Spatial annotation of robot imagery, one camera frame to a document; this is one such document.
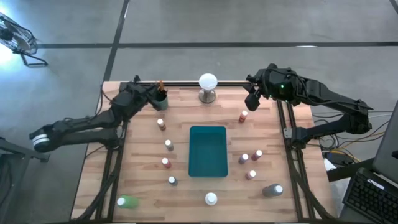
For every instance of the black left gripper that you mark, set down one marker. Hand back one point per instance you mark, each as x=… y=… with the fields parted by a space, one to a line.
x=133 y=98

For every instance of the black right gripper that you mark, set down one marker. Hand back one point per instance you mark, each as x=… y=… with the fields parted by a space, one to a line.
x=276 y=82

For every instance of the green plastic cup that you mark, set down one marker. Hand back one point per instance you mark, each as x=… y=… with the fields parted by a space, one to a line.
x=163 y=102

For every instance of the teal plastic tray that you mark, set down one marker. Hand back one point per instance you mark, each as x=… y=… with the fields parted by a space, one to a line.
x=208 y=152

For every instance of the large grey paint bottle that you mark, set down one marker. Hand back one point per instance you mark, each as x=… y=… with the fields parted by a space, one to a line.
x=273 y=190

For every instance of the large green paint bottle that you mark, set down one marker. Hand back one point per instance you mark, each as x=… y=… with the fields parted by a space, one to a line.
x=129 y=202

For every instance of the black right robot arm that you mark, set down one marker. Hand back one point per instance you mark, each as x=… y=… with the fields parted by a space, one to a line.
x=329 y=96

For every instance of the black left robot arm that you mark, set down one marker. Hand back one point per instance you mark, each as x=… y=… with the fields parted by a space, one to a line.
x=87 y=124

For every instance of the small orange paint bottle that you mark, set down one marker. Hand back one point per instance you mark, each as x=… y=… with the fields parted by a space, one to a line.
x=242 y=116

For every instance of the small grey paint bottle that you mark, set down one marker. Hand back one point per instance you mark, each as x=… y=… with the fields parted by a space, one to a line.
x=169 y=145

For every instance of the small maroon paint bottle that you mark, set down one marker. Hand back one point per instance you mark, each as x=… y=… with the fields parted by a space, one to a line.
x=257 y=155

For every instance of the small purple paint bottle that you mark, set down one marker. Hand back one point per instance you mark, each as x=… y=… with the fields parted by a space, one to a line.
x=243 y=159

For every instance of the small red paint bottle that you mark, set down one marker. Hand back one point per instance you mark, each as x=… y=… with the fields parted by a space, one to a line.
x=166 y=163

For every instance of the small pink paint bottle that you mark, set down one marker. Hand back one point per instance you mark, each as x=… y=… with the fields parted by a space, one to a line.
x=250 y=175

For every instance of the large white paint bottle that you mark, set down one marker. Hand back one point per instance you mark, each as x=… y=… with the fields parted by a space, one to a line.
x=211 y=199

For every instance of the white dome lamp silver base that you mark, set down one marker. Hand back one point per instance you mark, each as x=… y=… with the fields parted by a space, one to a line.
x=208 y=82

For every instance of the grey small bottle lower left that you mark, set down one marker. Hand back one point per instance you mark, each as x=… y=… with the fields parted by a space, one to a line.
x=173 y=180

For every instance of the black power supply box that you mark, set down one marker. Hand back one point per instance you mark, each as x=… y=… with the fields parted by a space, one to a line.
x=340 y=158

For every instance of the grey laptop lid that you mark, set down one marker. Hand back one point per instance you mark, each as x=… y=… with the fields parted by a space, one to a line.
x=387 y=149

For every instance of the black keyboard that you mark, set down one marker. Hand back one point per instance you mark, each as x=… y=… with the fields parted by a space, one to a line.
x=367 y=196

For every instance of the black aluminium table frame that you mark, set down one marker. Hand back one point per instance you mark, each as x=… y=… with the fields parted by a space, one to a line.
x=183 y=84

